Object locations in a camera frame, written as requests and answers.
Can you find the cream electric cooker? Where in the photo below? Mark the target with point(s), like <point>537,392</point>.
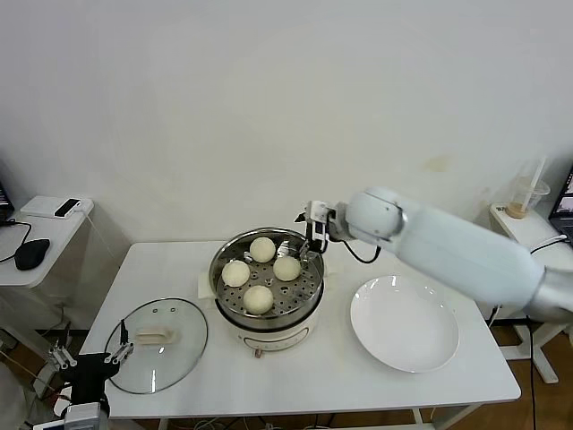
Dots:
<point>273,338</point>

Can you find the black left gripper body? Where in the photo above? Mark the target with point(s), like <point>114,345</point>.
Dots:
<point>89,372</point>

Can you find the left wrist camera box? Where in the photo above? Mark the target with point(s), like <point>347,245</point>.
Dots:
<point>82,416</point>

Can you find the black and white smartphone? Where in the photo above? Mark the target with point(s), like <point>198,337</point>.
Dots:
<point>67,208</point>

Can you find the black laptop with picture screen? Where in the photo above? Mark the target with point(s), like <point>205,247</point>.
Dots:
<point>564,210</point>

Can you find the clear plastic drink cup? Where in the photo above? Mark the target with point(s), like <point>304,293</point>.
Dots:
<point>521,201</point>

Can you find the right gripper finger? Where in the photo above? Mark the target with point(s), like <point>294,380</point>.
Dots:
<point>306,255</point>
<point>301,218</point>

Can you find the black computer mouse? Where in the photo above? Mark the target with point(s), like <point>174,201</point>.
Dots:
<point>31,254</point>

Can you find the round glass lid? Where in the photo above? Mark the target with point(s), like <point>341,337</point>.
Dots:
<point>179,358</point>

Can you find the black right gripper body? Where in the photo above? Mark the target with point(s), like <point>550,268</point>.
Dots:
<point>318,235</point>

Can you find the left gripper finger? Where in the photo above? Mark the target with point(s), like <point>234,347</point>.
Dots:
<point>122,351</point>
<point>62,356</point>

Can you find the white drinking straw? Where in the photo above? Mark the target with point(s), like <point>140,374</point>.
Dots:
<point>539,172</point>

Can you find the white side table with cup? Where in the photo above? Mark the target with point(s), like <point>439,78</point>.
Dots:
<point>544,233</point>

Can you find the white side table with mouse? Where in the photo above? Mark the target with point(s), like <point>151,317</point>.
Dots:
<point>67,242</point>

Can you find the black laptop with text screen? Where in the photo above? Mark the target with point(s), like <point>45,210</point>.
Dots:
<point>4,201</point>

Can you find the stainless steel steamer basket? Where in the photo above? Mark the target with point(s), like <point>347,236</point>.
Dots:
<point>291,295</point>

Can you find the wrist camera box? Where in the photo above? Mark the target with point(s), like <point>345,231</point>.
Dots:
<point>320,210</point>
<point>82,416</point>

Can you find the white round plate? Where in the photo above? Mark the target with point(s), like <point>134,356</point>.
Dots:
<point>403,322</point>

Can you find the white flat box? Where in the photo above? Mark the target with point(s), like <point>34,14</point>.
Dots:
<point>36,207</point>

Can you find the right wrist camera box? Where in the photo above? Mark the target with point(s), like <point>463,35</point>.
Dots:
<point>320,210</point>

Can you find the white steamed baozi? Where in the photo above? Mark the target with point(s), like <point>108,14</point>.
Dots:
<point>262,250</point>
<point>286,269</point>
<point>236,274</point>
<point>258,299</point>

